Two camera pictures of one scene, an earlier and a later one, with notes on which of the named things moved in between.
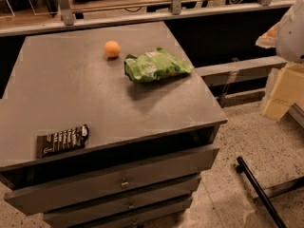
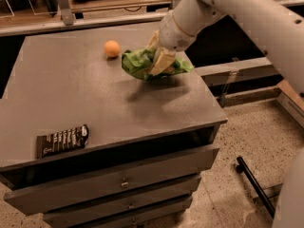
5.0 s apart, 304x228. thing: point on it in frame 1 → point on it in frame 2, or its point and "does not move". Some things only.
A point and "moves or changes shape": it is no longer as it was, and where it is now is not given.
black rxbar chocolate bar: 62,141 does not move
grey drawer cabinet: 106,127 does not move
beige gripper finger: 268,40 → 162,59
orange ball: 112,48 does not move
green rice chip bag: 152,66 moves or changes shape
